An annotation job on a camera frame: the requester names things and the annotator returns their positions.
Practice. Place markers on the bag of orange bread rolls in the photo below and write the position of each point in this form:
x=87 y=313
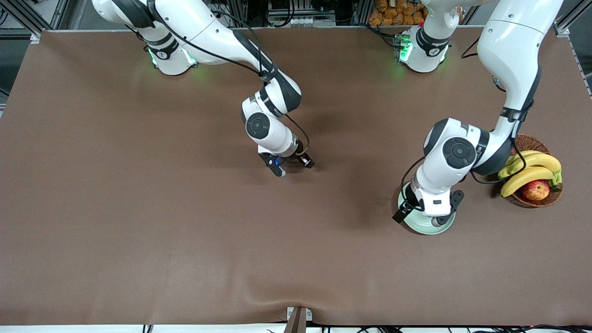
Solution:
x=397 y=16

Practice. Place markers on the brown wicker basket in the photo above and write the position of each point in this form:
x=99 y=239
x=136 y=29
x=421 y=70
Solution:
x=541 y=144

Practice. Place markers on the aluminium frame strut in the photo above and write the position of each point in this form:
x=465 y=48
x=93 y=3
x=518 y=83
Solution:
x=560 y=29

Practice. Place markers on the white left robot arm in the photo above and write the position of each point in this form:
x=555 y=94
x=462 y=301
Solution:
x=508 y=41

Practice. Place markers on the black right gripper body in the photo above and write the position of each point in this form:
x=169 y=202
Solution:
x=297 y=157

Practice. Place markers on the table edge clamp bracket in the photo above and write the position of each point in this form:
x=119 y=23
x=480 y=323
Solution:
x=298 y=319

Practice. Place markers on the pale green round plate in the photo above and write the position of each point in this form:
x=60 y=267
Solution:
x=418 y=224

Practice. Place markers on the red apple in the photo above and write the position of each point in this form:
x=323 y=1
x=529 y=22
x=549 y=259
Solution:
x=535 y=190

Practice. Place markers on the table cover cloth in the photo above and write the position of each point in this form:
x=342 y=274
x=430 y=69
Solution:
x=185 y=259

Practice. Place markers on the white connector strip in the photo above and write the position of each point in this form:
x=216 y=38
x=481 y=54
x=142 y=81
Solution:
x=305 y=21

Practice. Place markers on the yellow banana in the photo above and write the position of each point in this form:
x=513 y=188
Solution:
x=527 y=177
x=532 y=153
x=541 y=160

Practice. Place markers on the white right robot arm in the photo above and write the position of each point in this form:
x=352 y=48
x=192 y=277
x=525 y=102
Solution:
x=203 y=23

